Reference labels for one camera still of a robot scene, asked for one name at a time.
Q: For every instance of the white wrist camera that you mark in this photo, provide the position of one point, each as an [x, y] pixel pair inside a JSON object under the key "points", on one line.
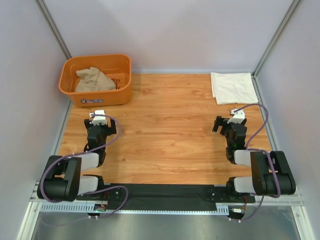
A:
{"points": [[98, 117], [238, 116]]}

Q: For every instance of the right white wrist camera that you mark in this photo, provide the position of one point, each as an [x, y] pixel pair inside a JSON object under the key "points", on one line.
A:
{"points": [[238, 116]]}

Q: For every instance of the aluminium frame post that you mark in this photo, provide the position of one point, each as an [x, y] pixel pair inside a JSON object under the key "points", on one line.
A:
{"points": [[53, 27], [277, 35]]}

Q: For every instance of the orange plastic basket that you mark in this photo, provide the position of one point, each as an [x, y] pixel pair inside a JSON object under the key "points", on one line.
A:
{"points": [[118, 67]]}

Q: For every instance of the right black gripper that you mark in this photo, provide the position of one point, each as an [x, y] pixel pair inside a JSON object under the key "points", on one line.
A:
{"points": [[222, 122]]}

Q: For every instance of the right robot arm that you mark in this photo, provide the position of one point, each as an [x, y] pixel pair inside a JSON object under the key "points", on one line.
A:
{"points": [[270, 172]]}

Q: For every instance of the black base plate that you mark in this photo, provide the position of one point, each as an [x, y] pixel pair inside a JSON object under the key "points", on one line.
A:
{"points": [[181, 197]]}

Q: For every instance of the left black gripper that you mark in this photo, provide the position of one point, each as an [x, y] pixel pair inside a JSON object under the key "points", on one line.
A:
{"points": [[110, 130]]}

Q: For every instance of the folded white t shirt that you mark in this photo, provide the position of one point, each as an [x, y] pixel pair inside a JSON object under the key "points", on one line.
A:
{"points": [[233, 88]]}

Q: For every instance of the left aluminium frame post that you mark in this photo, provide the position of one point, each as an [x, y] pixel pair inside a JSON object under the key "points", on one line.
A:
{"points": [[53, 27]]}

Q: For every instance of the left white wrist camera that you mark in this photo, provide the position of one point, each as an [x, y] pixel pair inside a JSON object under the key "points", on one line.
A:
{"points": [[98, 117]]}

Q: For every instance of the beige t shirt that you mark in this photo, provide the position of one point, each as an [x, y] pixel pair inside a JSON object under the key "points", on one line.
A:
{"points": [[93, 80]]}

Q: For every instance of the right aluminium frame post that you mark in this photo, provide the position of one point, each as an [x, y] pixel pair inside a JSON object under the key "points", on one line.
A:
{"points": [[277, 35]]}

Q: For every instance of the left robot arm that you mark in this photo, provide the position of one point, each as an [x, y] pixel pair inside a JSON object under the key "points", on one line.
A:
{"points": [[61, 178]]}

